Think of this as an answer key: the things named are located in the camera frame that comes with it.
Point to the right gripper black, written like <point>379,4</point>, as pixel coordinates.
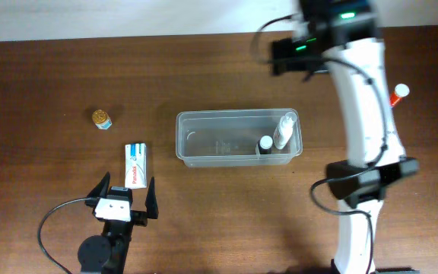
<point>284,57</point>

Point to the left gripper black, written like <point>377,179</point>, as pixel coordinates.
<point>138,218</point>

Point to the white spray bottle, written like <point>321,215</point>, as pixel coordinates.
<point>284,130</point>

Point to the dark bottle white cap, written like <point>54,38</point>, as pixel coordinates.
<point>264,145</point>

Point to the orange tube white cap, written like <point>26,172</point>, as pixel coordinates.
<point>400,91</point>

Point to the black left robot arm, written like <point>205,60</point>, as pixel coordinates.
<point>106,252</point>

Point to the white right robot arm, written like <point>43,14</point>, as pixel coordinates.
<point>340,38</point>

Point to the clear plastic container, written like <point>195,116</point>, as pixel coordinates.
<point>229,138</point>

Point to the white Panadol medicine box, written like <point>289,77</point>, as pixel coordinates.
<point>136,166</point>

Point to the small gold-lid balm jar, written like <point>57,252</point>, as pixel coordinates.
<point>101,119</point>

